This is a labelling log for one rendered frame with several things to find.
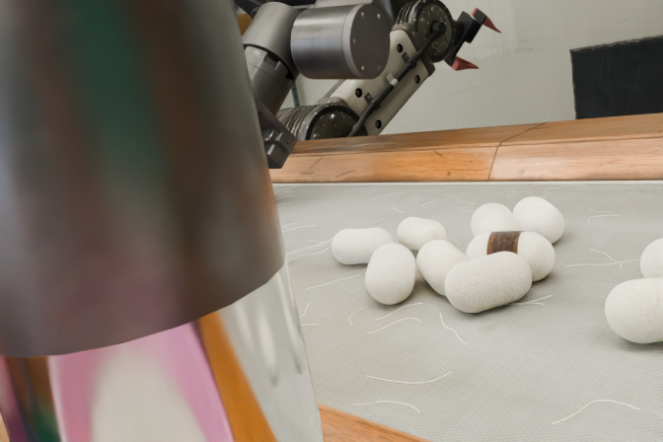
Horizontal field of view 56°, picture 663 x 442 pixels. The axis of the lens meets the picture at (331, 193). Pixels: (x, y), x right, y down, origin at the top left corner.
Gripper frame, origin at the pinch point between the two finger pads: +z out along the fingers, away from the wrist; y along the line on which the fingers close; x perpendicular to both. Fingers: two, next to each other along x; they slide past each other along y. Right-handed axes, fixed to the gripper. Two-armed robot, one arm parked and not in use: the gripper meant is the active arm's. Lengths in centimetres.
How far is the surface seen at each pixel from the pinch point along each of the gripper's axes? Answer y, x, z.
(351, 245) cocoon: 19.5, -1.4, 1.6
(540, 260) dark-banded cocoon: 29.4, -1.1, 1.3
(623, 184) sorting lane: 27.1, 10.5, -10.3
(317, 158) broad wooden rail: -1.7, 10.9, -13.2
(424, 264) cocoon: 25.2, -2.6, 2.8
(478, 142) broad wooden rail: 15.3, 11.2, -14.6
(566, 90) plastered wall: -56, 144, -142
